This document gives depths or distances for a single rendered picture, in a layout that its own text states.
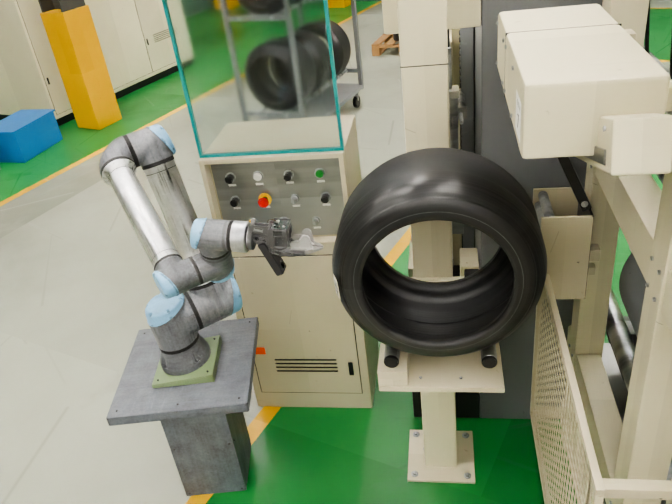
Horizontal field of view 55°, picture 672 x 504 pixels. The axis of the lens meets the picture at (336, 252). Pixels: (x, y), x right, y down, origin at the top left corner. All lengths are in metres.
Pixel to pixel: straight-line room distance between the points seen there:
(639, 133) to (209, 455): 2.04
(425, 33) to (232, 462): 1.78
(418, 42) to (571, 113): 0.69
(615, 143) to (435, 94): 0.79
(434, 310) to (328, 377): 0.99
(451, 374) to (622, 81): 1.07
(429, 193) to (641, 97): 0.56
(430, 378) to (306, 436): 1.10
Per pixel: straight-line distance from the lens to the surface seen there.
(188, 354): 2.44
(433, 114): 1.91
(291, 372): 2.97
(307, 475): 2.85
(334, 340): 2.80
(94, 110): 7.35
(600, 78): 1.27
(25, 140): 7.02
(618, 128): 1.20
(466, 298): 2.08
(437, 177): 1.63
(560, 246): 2.06
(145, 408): 2.43
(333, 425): 3.01
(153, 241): 2.01
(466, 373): 2.02
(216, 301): 2.38
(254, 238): 1.84
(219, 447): 2.67
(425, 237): 2.09
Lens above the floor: 2.17
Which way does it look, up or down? 31 degrees down
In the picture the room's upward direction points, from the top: 8 degrees counter-clockwise
